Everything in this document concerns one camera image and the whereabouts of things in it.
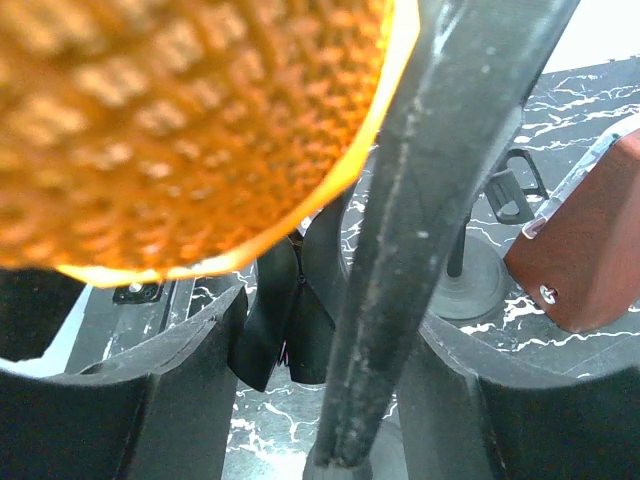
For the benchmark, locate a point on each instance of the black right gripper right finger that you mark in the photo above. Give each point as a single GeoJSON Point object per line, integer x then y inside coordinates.
{"type": "Point", "coordinates": [468, 411]}

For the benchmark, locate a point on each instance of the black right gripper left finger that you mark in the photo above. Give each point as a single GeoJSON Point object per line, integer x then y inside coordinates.
{"type": "Point", "coordinates": [160, 410]}

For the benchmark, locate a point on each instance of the black round-base stand front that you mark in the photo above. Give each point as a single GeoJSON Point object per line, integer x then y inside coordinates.
{"type": "Point", "coordinates": [475, 282]}

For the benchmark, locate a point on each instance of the black round-base stand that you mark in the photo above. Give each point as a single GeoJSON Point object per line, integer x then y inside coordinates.
{"type": "Point", "coordinates": [475, 282]}
{"type": "Point", "coordinates": [465, 70]}

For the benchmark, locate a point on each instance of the orange microphone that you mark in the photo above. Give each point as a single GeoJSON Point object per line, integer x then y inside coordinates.
{"type": "Point", "coordinates": [151, 140]}

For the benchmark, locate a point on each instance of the black round-base stand rear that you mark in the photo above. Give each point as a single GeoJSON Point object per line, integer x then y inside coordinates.
{"type": "Point", "coordinates": [465, 70]}

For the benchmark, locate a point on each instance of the black marble pattern mat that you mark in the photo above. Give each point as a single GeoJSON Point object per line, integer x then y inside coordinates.
{"type": "Point", "coordinates": [521, 328]}

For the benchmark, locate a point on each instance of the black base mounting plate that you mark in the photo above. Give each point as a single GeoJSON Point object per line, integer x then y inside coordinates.
{"type": "Point", "coordinates": [138, 293]}

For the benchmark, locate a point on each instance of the brown wooden metronome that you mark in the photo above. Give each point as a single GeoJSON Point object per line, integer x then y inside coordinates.
{"type": "Point", "coordinates": [578, 258]}

